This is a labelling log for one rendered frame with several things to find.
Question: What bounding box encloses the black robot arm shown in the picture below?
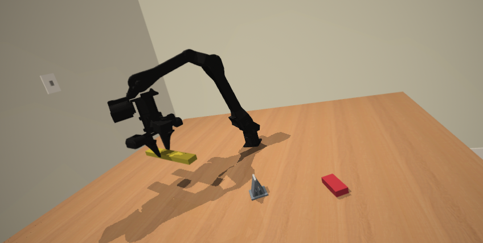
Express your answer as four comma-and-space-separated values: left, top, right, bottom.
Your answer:
107, 49, 262, 147

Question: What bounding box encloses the red rectangular block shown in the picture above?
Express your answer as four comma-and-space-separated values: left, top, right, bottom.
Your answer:
321, 174, 349, 197

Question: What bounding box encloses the yellow bar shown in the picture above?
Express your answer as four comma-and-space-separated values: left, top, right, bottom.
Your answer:
145, 148, 197, 165

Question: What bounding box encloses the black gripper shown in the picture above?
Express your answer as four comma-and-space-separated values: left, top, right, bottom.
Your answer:
126, 110, 183, 158

